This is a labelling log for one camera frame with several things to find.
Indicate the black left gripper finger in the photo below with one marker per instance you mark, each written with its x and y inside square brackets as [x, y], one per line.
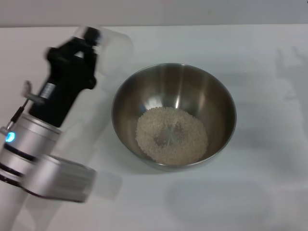
[92, 36]

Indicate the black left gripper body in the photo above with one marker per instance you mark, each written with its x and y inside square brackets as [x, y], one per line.
[65, 84]

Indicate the clear plastic measuring cup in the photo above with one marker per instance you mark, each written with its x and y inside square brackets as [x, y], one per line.
[118, 53]

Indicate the white rice grains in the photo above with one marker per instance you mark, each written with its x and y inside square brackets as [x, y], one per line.
[154, 144]

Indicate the stainless steel mixing bowl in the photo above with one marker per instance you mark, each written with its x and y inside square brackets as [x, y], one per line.
[207, 96]

